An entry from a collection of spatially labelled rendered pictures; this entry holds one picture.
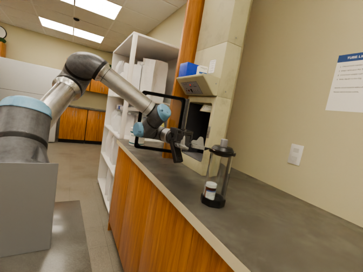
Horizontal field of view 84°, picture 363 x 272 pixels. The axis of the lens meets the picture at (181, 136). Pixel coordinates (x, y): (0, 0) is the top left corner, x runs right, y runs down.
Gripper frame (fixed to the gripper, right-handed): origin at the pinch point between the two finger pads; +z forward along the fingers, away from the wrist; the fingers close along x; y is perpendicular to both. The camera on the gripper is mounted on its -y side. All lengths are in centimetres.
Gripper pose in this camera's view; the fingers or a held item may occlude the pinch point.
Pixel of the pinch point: (199, 150)
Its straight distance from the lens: 90.5
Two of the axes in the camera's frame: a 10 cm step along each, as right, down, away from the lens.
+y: 1.7, -9.8, -1.2
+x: 7.1, 0.4, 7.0
